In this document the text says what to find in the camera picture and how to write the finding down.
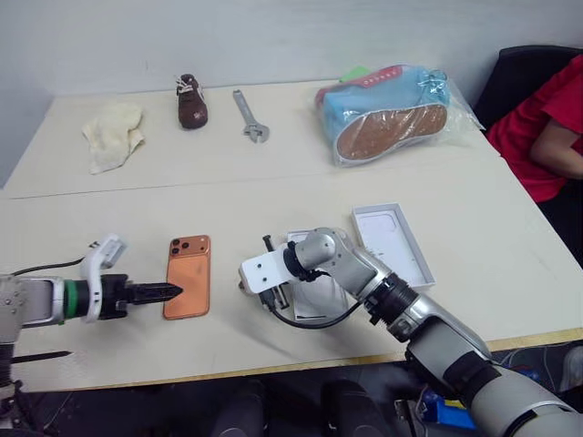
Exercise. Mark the cream cloth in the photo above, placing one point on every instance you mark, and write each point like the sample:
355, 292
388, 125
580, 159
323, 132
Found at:
114, 136

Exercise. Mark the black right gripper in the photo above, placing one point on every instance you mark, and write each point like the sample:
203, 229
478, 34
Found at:
280, 300

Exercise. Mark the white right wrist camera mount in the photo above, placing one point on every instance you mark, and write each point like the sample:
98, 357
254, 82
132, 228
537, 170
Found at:
264, 271

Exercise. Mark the blue object under table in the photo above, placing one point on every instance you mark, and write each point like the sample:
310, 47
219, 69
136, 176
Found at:
439, 407

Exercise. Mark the dark rounded shape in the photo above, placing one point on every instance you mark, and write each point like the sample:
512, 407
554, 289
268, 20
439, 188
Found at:
348, 409
239, 409

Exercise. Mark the white phone box tray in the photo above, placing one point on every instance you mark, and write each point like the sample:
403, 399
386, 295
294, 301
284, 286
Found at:
394, 246

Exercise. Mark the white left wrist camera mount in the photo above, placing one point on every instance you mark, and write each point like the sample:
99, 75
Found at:
91, 266

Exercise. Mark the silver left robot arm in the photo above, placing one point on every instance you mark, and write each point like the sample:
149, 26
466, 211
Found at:
27, 300

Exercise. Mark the blue shoe in plastic bag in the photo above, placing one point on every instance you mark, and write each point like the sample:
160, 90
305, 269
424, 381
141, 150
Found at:
460, 114

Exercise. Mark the orange smartphone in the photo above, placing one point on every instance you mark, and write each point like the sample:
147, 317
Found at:
187, 284

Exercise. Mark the silver adjustable wrench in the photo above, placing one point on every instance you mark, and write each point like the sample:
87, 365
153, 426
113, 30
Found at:
250, 118

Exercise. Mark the dark pointed stick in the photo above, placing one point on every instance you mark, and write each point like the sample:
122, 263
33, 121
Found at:
41, 356

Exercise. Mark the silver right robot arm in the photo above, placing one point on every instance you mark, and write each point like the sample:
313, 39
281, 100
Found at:
432, 328

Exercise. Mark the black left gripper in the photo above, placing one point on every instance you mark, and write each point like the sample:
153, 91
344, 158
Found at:
111, 295

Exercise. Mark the small brown boot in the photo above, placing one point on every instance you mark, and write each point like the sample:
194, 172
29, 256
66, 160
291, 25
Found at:
191, 107

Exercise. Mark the blue sneaker with brown sole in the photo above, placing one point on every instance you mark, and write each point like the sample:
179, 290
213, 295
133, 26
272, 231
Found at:
387, 120

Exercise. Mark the white shoe on floor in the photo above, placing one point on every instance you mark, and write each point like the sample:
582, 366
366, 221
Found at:
573, 368

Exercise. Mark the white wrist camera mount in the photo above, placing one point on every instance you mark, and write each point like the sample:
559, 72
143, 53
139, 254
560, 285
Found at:
264, 271
91, 266

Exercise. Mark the person in red shirt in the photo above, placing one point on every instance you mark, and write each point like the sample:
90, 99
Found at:
524, 136

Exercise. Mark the green flat object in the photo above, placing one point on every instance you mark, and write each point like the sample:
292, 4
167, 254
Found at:
354, 74

